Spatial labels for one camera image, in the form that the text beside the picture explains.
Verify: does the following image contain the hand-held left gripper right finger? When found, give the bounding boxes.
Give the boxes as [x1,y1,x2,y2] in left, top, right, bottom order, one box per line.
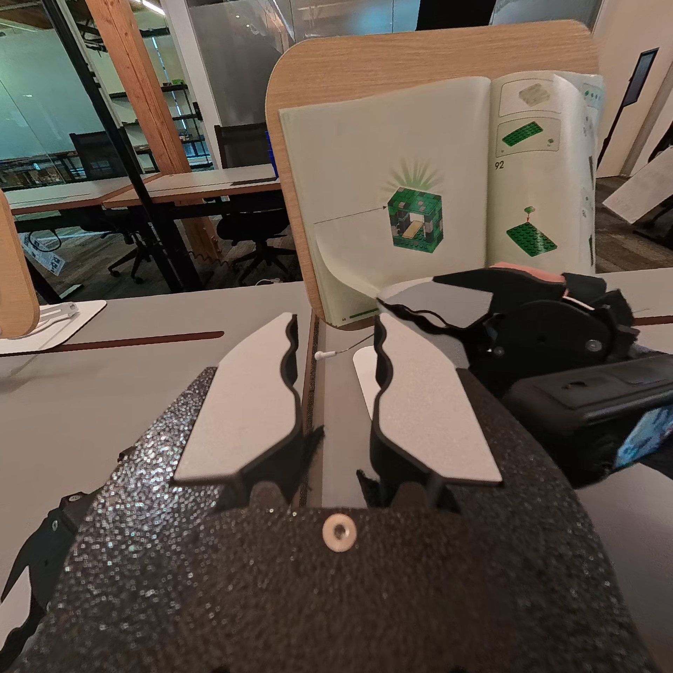
[369,313,504,503]

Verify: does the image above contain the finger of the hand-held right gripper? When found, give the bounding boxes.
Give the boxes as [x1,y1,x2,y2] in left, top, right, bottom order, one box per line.
[376,269,497,341]

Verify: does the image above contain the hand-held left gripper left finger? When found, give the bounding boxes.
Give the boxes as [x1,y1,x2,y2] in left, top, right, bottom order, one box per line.
[172,312,306,503]

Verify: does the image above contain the brick instruction booklet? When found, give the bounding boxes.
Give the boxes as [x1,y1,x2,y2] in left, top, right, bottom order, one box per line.
[279,71,605,329]

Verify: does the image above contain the grey desk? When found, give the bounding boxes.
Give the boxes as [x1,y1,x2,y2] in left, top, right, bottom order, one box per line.
[0,286,316,595]
[310,268,673,673]

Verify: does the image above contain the far wood-edged desk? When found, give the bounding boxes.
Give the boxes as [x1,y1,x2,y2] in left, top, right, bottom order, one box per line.
[0,174,161,216]
[102,165,285,211]

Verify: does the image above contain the white paper on stand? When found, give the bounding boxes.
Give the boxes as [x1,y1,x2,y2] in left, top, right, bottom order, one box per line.
[602,158,673,223]

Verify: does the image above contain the black office chair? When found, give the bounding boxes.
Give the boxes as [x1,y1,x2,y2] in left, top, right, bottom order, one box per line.
[68,131,174,285]
[215,123,295,287]

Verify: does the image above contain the black tablet on tripod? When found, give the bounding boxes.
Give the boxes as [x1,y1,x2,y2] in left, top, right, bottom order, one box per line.
[597,47,660,179]

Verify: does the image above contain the black hanging panel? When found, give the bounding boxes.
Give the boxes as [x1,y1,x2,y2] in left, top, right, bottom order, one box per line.
[415,0,497,32]

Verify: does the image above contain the wooden pillar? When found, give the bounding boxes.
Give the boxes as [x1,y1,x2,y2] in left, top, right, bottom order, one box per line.
[84,0,223,266]

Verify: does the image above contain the white pin on cord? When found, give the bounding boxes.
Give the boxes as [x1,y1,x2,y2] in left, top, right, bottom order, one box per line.
[314,336,376,361]

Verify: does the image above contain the black metal post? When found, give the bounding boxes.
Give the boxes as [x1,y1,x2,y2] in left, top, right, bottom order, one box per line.
[42,0,202,293]

